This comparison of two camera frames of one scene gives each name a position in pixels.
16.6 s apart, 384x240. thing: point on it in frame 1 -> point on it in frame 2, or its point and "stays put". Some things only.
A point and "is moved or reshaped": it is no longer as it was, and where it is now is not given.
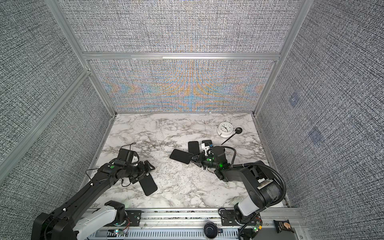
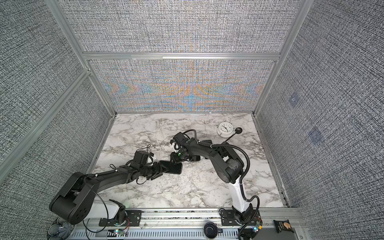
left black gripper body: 136,171 -> 151,171
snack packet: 283,225 stays put
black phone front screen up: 181,156 is moved or reshaped
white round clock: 225,129 stays put
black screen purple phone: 207,142 stays put
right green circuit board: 258,226 stays put
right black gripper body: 207,162 -> 178,157
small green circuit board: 119,231 stays put
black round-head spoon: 238,130 stays put
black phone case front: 148,184 -> 173,168
